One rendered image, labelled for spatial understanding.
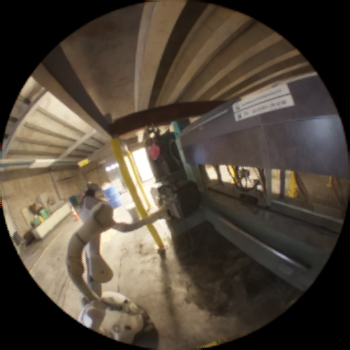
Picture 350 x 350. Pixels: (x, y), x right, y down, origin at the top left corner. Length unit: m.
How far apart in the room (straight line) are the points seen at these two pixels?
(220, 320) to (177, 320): 0.38
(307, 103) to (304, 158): 0.28
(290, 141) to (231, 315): 1.36
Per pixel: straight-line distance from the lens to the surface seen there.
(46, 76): 0.50
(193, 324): 1.33
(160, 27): 0.62
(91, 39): 0.81
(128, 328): 1.16
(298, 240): 0.95
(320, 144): 0.70
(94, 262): 0.78
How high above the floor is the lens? 1.30
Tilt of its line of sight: 12 degrees down
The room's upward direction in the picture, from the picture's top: 19 degrees counter-clockwise
